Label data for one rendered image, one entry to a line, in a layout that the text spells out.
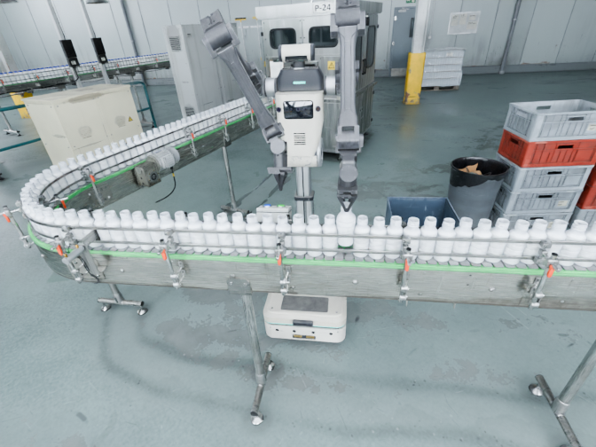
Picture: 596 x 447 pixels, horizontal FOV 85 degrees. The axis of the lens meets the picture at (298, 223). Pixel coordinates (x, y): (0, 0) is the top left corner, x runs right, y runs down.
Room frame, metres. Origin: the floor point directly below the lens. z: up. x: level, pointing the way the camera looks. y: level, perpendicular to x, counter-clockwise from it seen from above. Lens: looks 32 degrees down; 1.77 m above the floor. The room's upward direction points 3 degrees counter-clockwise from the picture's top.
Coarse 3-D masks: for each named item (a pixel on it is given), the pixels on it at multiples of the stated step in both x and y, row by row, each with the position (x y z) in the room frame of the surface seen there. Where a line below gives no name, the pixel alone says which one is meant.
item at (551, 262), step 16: (64, 240) 1.11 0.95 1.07; (160, 240) 1.02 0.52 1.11; (544, 240) 0.87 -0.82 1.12; (400, 256) 0.93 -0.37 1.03; (544, 256) 0.84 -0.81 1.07; (176, 272) 1.03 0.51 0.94; (288, 272) 0.99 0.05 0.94; (544, 272) 0.80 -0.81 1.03; (176, 288) 1.02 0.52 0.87; (400, 288) 0.88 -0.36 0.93
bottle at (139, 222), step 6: (138, 216) 1.13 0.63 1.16; (138, 222) 1.13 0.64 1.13; (144, 222) 1.13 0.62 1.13; (138, 234) 1.11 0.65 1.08; (144, 234) 1.12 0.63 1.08; (150, 234) 1.14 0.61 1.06; (138, 240) 1.12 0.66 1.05; (144, 240) 1.11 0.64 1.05; (150, 240) 1.13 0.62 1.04; (144, 246) 1.11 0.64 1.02; (150, 246) 1.12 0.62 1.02
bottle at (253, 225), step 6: (252, 216) 1.08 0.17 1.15; (252, 222) 1.05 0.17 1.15; (246, 228) 1.05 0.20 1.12; (252, 228) 1.04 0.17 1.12; (258, 228) 1.05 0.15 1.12; (252, 240) 1.04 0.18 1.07; (258, 240) 1.04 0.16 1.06; (258, 246) 1.04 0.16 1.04; (252, 252) 1.04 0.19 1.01; (258, 252) 1.04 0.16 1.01
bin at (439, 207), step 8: (392, 200) 1.56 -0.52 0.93; (400, 200) 1.55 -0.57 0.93; (408, 200) 1.54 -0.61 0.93; (416, 200) 1.54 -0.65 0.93; (424, 200) 1.53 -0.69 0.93; (432, 200) 1.52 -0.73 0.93; (440, 200) 1.52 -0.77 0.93; (448, 200) 1.48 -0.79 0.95; (392, 208) 1.56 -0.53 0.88; (400, 208) 1.55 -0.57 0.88; (408, 208) 1.54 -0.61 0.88; (416, 208) 1.54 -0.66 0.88; (424, 208) 1.53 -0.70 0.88; (432, 208) 1.52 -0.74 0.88; (440, 208) 1.52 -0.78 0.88; (448, 208) 1.45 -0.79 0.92; (408, 216) 1.54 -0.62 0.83; (416, 216) 1.53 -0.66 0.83; (424, 216) 1.53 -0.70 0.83; (440, 216) 1.51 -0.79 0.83; (448, 216) 1.42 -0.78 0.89; (456, 216) 1.32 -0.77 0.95; (440, 224) 1.51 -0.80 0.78; (456, 224) 1.30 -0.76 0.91
